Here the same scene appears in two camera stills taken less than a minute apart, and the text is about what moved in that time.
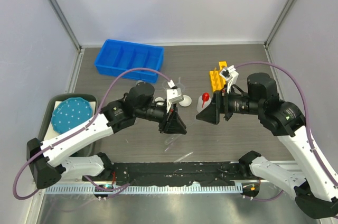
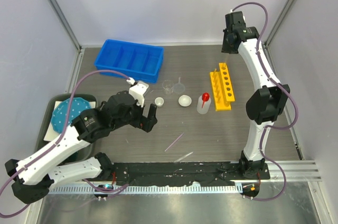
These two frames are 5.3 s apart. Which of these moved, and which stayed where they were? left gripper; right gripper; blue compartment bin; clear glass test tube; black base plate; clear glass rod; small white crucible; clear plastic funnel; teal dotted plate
Moved: clear glass test tube; left gripper; right gripper
Stayed: clear glass rod; blue compartment bin; black base plate; teal dotted plate; small white crucible; clear plastic funnel
